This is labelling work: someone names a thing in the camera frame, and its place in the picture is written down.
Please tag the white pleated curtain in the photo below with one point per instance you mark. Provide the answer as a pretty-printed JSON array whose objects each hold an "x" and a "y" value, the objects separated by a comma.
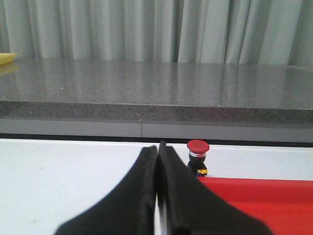
[{"x": 271, "y": 32}]

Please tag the red mushroom push button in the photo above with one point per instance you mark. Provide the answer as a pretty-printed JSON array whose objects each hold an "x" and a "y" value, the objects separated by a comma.
[{"x": 197, "y": 155}]

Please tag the grey granite counter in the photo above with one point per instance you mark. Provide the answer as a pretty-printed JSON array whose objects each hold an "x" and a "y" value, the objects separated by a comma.
[{"x": 225, "y": 102}]

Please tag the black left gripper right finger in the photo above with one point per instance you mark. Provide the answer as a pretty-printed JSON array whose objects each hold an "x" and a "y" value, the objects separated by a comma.
[{"x": 188, "y": 207}]

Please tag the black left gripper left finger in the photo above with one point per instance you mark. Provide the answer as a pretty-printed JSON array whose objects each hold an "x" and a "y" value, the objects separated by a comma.
[{"x": 128, "y": 209}]

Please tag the red plastic tray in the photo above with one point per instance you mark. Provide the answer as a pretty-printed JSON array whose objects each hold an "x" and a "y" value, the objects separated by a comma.
[{"x": 286, "y": 206}]

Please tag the yellow tray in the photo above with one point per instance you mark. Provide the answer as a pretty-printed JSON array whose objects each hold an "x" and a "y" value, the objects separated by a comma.
[{"x": 7, "y": 58}]

